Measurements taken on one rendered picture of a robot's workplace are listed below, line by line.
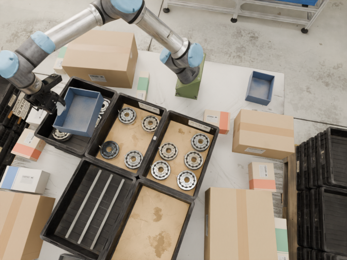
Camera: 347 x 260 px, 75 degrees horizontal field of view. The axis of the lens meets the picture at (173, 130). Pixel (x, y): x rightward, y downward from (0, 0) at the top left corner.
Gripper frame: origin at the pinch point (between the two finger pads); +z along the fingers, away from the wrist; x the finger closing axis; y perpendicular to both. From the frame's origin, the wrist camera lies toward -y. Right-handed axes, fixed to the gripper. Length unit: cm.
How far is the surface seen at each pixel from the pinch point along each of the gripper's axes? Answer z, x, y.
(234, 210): 28, 84, 25
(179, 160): 33, 54, 5
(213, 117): 39, 68, -27
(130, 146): 30.6, 25.5, 3.8
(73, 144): 28.6, -6.2, 9.1
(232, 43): 117, 77, -161
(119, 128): 29.9, 16.0, -5.5
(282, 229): 38, 110, 29
